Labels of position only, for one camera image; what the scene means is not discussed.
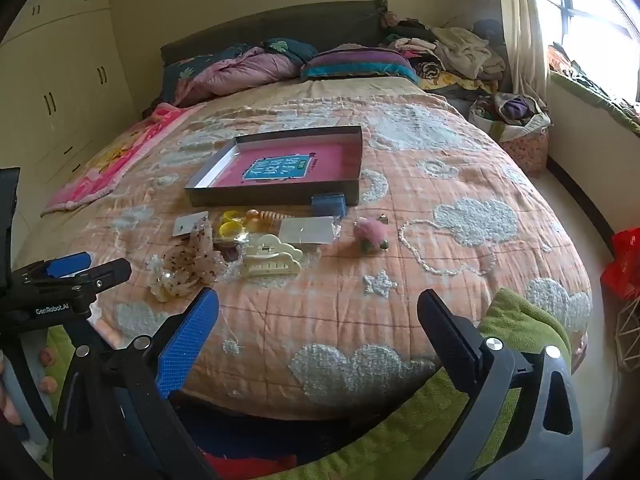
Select pink pompom hair clip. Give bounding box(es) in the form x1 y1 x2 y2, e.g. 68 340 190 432
353 215 392 252

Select wire basket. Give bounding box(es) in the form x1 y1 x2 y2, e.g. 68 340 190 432
615 300 640 372

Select pink cartoon blanket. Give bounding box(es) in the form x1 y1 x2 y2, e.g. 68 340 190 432
42 102 202 216

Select small clear blue box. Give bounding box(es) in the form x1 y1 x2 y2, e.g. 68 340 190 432
311 192 347 218

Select green fleece cloth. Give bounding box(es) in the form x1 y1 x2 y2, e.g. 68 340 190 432
280 288 572 480

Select window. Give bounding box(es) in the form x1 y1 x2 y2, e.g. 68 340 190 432
520 0 640 106

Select pink and teal quilt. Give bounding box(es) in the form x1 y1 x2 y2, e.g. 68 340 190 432
160 37 319 107

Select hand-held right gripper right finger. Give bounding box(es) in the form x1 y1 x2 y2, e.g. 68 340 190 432
417 288 583 480

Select person's left hand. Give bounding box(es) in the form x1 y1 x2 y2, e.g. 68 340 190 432
0 350 57 428

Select white card packet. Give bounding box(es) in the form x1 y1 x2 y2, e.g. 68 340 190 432
173 211 210 237

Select red plastic bag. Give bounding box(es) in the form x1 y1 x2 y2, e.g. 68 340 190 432
600 227 640 302

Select white flower hair piece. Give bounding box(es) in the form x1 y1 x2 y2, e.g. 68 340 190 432
146 254 175 302

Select striped purple teal pillow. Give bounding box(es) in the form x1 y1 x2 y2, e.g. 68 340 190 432
300 47 419 83

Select grey tray box pink inside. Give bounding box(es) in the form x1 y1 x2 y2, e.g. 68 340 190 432
184 125 363 208

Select floral laundry basket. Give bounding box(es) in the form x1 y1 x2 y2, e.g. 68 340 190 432
469 92 552 177

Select cream curtain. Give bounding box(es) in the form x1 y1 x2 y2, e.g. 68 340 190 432
495 0 552 107

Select yellow rings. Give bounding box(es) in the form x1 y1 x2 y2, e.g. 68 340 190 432
219 208 247 239

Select pile of folded clothes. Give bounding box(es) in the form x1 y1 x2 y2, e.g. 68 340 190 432
381 12 509 95

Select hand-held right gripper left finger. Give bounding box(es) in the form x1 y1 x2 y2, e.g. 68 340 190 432
52 287 221 480

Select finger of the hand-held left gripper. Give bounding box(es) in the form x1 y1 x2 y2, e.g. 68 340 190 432
70 259 132 296
22 252 94 281

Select dark green headboard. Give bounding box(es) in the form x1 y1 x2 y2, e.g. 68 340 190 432
160 0 389 68

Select orange spiral hair tie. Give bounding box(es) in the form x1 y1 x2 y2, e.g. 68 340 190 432
245 208 282 227

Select floral fabric hair bow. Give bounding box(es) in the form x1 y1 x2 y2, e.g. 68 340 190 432
164 220 229 302

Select cream hair claw clip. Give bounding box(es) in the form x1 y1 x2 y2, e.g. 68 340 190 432
240 232 305 277

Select clothes on windowsill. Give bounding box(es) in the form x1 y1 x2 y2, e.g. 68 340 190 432
547 42 640 135

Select cream wardrobe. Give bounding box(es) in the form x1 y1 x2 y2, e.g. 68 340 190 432
0 0 139 203

